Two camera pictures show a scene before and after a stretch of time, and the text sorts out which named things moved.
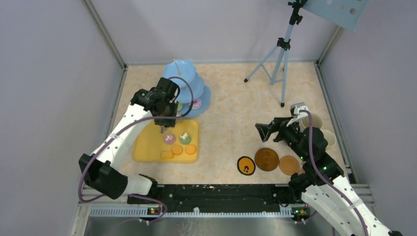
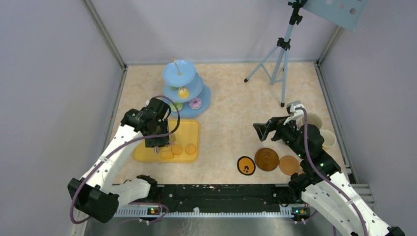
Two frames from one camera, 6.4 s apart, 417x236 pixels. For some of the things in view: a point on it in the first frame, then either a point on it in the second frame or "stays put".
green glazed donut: (180, 106) stays put
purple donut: (197, 103) stays put
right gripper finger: (266, 131) stays put
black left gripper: (170, 122) → (162, 140)
